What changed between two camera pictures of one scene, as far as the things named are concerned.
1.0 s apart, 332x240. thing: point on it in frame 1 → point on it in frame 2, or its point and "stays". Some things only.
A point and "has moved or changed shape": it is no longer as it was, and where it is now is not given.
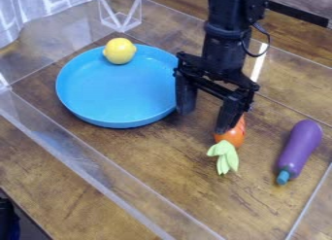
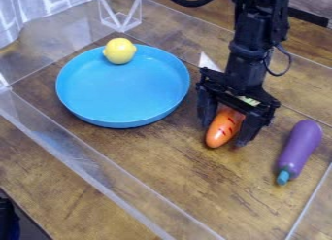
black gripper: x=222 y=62 → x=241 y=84
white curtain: x=23 y=6 stays
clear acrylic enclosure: x=166 y=115 stays
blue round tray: x=119 y=95 stays
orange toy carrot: x=226 y=149 has moved or changed shape
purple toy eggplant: x=307 y=136 stays
